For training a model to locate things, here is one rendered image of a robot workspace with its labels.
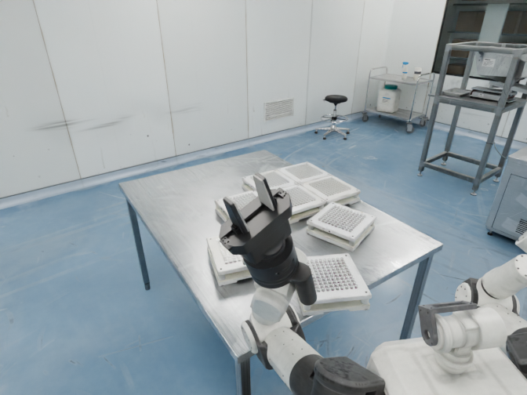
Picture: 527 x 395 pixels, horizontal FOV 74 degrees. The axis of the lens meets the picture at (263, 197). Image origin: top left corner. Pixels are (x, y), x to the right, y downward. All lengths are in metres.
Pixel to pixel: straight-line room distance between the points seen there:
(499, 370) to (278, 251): 0.46
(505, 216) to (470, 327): 3.00
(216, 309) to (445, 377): 0.82
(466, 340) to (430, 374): 0.10
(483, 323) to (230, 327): 0.82
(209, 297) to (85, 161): 3.34
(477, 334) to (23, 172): 4.24
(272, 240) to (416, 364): 0.37
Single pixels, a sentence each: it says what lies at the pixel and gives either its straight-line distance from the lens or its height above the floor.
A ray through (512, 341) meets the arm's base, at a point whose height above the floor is 1.23.
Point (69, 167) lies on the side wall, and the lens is 4.50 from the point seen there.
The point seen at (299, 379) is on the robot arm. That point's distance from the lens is 0.73.
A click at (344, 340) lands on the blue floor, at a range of 2.41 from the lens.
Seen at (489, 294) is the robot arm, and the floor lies 1.17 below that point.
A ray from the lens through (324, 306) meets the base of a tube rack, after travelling 1.33.
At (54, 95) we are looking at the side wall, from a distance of 4.30.
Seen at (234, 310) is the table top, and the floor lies 0.86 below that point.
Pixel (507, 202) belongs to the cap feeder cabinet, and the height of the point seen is 0.38.
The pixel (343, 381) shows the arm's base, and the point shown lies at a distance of 0.66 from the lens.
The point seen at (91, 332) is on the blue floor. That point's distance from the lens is 2.64.
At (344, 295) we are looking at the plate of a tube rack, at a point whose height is 0.93.
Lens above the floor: 1.81
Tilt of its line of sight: 28 degrees down
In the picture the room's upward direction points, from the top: straight up
